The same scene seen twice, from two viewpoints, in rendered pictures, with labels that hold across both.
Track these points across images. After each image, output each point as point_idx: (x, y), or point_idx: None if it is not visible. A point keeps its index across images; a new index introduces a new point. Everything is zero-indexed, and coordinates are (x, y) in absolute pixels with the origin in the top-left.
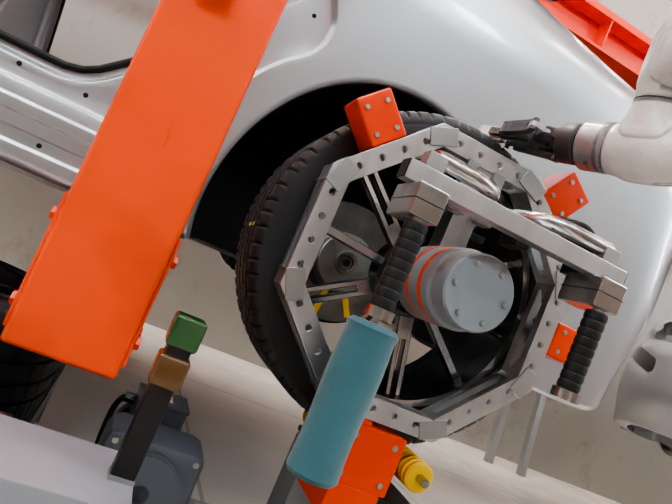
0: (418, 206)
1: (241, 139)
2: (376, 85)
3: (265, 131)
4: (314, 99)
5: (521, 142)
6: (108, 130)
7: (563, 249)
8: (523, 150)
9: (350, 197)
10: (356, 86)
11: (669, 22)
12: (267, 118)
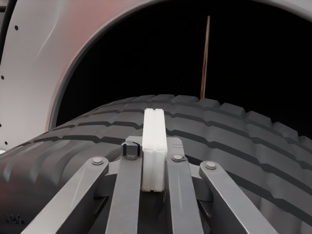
0: None
1: (115, 89)
2: (135, 13)
3: (133, 71)
4: (131, 38)
5: (166, 224)
6: None
7: None
8: (210, 228)
9: (231, 98)
10: (126, 22)
11: None
12: (109, 74)
